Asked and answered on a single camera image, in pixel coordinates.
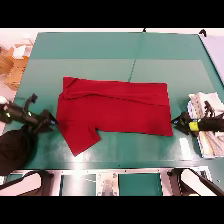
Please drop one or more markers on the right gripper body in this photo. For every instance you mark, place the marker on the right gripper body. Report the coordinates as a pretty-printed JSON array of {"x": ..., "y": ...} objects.
[{"x": 182, "y": 122}]

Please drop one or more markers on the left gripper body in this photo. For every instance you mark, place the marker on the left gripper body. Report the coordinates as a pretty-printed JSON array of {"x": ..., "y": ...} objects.
[{"x": 46, "y": 120}]

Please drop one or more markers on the red T-shirt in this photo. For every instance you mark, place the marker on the red T-shirt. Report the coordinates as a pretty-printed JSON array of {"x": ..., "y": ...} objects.
[{"x": 113, "y": 110}]

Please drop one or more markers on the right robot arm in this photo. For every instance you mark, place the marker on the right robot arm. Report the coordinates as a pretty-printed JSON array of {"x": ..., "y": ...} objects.
[{"x": 210, "y": 124}]

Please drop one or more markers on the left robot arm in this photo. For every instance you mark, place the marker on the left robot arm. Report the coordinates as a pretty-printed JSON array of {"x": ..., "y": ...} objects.
[{"x": 15, "y": 113}]

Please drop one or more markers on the heap of clothes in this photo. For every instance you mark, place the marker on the heap of clothes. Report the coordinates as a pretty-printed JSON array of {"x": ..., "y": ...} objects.
[{"x": 208, "y": 100}]

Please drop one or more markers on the black garment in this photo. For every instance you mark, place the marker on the black garment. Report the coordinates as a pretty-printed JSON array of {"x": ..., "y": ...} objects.
[{"x": 15, "y": 150}]

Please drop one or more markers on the cardboard box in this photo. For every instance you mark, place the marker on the cardboard box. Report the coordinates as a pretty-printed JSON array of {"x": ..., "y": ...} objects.
[{"x": 16, "y": 71}]

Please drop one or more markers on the silver frame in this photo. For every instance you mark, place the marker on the silver frame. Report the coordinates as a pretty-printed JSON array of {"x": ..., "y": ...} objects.
[{"x": 106, "y": 181}]

